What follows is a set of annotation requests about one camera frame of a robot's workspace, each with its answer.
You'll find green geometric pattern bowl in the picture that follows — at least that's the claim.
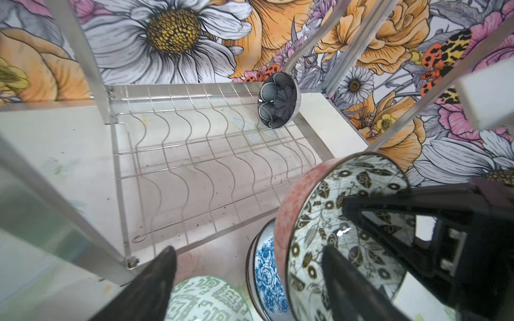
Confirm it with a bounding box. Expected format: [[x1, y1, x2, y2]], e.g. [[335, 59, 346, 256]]
[[165, 276, 252, 320]]

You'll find steel two-tier dish rack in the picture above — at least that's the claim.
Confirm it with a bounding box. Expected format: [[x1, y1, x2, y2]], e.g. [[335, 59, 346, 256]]
[[0, 0, 514, 286]]

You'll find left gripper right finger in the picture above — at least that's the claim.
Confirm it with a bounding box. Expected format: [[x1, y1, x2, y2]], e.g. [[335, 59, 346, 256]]
[[322, 246, 408, 321]]

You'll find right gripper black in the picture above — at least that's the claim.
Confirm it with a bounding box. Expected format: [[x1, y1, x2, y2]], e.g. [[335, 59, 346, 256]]
[[342, 179, 513, 320]]

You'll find blue floral bowl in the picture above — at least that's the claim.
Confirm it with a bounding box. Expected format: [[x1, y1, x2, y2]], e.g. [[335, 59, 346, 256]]
[[245, 219, 294, 320]]

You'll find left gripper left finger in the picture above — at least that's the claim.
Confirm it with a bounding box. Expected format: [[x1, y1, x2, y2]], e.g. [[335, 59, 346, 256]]
[[91, 246, 177, 321]]

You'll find dark grey petal bowl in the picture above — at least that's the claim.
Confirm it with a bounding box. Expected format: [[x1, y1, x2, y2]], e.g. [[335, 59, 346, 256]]
[[258, 72, 301, 129]]

